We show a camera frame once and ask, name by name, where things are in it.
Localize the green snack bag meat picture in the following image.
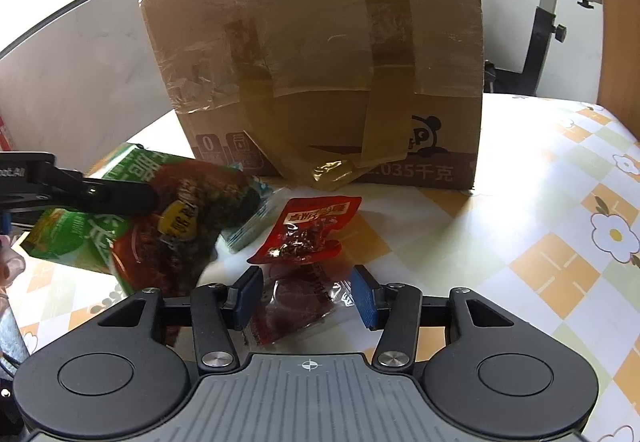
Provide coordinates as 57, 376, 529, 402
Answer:
102, 142, 261, 298

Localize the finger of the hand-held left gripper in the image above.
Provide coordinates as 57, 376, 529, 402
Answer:
47, 162, 162, 219

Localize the wooden panel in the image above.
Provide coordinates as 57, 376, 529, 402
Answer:
592, 0, 640, 143

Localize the taped cardboard box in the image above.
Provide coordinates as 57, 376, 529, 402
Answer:
137, 0, 487, 195

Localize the dark red clear snack packet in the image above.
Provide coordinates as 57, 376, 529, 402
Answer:
245, 262, 356, 348

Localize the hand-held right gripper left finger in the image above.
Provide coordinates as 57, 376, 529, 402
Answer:
95, 266, 265, 370

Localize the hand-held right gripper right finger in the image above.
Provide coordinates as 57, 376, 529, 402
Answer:
349, 264, 528, 370

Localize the bright red snack packet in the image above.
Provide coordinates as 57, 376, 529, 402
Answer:
246, 195, 363, 265

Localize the person's left hand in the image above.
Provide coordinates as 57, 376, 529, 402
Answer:
0, 242, 27, 295

